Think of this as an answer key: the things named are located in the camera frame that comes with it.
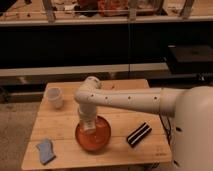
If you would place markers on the clear plastic bottle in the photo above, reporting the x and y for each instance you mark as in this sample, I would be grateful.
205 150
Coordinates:
89 125

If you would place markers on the blue cloth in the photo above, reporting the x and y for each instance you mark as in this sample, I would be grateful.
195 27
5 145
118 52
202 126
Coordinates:
46 152

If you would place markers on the orange ceramic bowl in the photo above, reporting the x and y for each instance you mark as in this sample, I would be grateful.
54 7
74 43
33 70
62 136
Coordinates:
96 139

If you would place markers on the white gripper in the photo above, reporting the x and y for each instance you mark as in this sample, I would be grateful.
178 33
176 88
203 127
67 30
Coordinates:
87 114

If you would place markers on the black white striped block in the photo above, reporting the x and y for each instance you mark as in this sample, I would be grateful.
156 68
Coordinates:
137 135

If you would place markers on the wooden table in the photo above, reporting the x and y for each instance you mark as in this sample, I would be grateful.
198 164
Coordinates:
59 126

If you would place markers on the long background shelf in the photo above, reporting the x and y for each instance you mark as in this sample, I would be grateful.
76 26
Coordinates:
92 12

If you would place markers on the translucent plastic cup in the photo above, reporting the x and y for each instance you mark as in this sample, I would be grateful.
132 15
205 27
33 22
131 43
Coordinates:
54 96

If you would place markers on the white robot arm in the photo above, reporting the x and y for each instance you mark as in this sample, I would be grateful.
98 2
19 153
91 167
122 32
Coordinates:
191 109

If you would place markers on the black box on right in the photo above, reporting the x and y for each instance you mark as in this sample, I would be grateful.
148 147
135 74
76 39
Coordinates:
192 59

